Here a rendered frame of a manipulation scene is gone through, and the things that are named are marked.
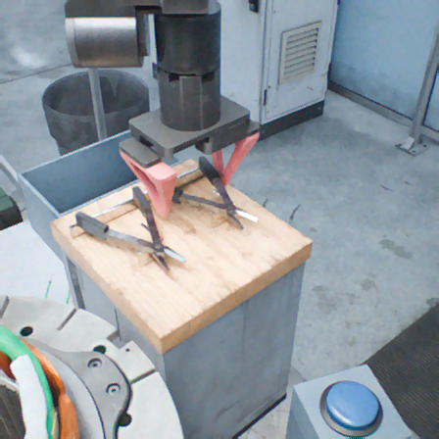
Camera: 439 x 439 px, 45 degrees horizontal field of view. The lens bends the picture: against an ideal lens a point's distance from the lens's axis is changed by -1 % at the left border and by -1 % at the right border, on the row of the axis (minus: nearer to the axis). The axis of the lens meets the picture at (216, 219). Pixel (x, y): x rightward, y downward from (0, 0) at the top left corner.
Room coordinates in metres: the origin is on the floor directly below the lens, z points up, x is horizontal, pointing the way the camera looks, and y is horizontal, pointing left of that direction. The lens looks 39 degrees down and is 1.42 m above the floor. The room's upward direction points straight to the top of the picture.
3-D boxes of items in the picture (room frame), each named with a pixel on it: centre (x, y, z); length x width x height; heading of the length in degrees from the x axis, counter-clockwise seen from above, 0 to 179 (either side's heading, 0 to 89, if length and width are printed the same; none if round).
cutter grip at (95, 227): (0.40, 0.12, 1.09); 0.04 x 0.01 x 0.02; 55
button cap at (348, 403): (0.24, -0.11, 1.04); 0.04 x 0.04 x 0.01
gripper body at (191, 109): (0.46, 0.02, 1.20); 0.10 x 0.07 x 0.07; 131
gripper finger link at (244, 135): (0.48, 0.00, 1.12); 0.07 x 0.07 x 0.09; 41
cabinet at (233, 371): (0.42, 0.04, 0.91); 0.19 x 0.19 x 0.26; 40
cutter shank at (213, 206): (0.44, 0.01, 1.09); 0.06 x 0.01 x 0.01; 65
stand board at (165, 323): (0.42, 0.04, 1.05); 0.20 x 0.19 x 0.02; 40
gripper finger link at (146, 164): (0.44, 0.05, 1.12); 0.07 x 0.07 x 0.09; 41
